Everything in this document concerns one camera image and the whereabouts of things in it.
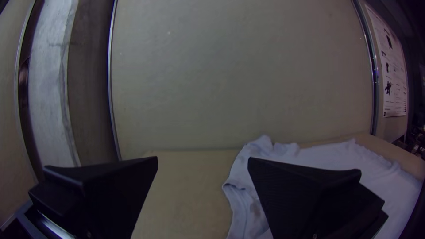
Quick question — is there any white printed wall poster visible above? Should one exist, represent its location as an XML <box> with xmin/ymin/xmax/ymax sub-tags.
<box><xmin>364</xmin><ymin>3</ymin><xmax>409</xmax><ymax>118</ymax></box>

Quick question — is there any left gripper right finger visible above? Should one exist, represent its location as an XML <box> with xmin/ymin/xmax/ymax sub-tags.
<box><xmin>247</xmin><ymin>157</ymin><xmax>390</xmax><ymax>239</ymax></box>

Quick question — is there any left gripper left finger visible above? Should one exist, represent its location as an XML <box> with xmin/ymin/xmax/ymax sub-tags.
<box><xmin>28</xmin><ymin>156</ymin><xmax>159</xmax><ymax>239</ymax></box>

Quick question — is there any white t-shirt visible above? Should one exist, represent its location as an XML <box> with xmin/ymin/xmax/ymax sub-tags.
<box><xmin>221</xmin><ymin>134</ymin><xmax>424</xmax><ymax>239</ymax></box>

